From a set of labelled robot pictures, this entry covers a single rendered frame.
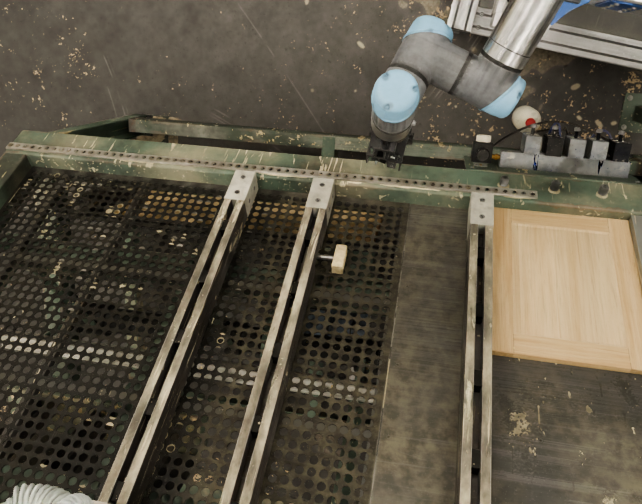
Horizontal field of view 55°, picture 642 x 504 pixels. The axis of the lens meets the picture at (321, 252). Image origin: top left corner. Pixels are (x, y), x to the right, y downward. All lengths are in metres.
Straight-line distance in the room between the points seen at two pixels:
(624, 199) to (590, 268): 0.26
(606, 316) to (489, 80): 0.78
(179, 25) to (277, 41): 0.44
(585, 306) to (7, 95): 2.67
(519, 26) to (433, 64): 0.14
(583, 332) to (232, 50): 1.87
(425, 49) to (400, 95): 0.10
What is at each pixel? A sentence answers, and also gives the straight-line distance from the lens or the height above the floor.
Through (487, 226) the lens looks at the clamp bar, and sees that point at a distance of 1.70.
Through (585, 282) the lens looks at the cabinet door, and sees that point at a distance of 1.72.
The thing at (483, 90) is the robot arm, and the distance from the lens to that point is 1.09.
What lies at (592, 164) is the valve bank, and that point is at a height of 0.74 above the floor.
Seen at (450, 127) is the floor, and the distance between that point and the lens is 2.69.
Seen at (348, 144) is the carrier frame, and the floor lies 0.18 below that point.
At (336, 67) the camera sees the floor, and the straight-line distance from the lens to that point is 2.70.
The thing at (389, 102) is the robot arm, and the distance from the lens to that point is 1.03.
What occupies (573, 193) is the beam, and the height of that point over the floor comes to 0.86.
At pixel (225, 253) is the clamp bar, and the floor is 1.19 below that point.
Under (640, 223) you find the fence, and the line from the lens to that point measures 1.88.
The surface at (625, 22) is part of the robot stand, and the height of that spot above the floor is 0.21.
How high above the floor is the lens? 2.67
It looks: 69 degrees down
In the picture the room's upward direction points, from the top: 149 degrees counter-clockwise
